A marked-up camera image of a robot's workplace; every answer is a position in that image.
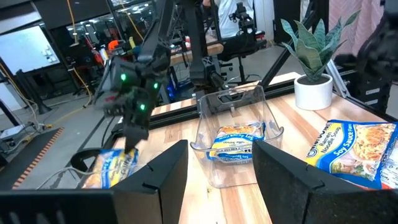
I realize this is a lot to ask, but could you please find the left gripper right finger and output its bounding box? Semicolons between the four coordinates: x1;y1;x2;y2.
252;140;398;224

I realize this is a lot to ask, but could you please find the black office chair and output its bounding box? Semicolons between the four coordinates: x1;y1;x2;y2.
217;30;268;85

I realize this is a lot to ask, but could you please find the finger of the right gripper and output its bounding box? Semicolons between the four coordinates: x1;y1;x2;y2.
124;124;137;153
134;124;149;147

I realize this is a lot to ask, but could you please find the person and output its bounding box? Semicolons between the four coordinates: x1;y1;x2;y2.
201;0;259;40

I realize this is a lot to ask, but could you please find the blue Maruchan ramen pack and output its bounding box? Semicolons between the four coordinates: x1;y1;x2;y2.
82;147;140;190
207;121;266;164
304;119;398;190

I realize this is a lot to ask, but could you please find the wooden workbench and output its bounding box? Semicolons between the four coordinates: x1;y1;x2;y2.
169;42;224;67

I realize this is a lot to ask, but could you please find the green snake plant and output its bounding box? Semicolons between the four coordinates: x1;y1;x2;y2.
280;9;361;82

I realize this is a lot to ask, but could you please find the white board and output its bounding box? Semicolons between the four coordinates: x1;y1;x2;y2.
0;24;60;75

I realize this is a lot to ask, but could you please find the white plant pot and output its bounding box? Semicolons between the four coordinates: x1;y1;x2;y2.
294;73;334;111

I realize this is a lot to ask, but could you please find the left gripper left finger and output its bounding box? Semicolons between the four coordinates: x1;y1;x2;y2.
0;139;189;224

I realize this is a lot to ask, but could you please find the black hazard-striped floor mat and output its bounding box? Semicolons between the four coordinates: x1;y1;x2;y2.
0;126;65;190

